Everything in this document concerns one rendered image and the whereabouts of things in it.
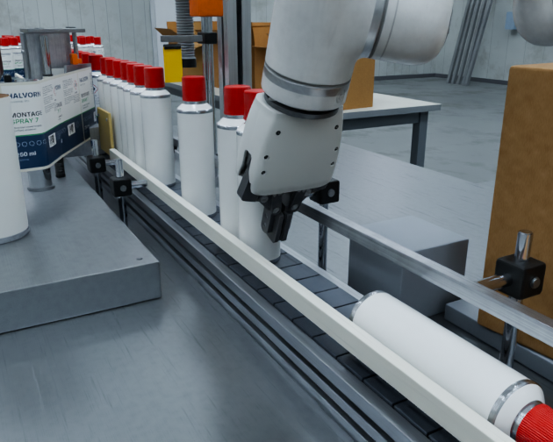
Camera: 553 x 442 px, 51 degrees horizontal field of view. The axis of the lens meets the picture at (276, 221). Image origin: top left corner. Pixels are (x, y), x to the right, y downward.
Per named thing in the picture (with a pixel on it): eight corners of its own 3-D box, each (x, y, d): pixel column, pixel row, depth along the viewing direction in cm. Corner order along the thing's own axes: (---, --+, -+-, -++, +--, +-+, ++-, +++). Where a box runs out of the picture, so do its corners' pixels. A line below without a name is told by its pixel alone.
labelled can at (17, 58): (18, 81, 279) (12, 37, 272) (28, 82, 278) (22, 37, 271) (11, 82, 274) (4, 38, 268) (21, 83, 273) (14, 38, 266)
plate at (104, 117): (99, 148, 126) (95, 107, 123) (103, 148, 126) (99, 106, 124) (111, 158, 118) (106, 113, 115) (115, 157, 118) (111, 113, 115)
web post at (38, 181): (25, 187, 103) (10, 78, 97) (53, 183, 105) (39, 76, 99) (29, 193, 99) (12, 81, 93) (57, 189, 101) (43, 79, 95)
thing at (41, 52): (33, 147, 133) (17, 30, 124) (91, 142, 139) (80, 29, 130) (42, 160, 121) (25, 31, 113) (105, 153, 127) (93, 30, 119)
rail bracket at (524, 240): (441, 410, 52) (460, 238, 46) (499, 387, 55) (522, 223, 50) (469, 431, 49) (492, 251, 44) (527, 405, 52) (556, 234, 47)
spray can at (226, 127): (214, 241, 77) (208, 84, 71) (249, 235, 80) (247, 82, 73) (230, 254, 73) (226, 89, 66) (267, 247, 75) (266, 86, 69)
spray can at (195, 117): (177, 212, 89) (169, 75, 82) (209, 207, 92) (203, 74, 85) (190, 222, 85) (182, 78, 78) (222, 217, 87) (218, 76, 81)
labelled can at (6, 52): (17, 83, 272) (10, 38, 265) (16, 84, 267) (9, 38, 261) (5, 83, 271) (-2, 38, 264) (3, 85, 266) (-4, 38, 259)
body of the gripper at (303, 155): (327, 69, 61) (307, 160, 68) (240, 74, 57) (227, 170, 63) (368, 102, 56) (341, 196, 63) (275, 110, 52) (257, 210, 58)
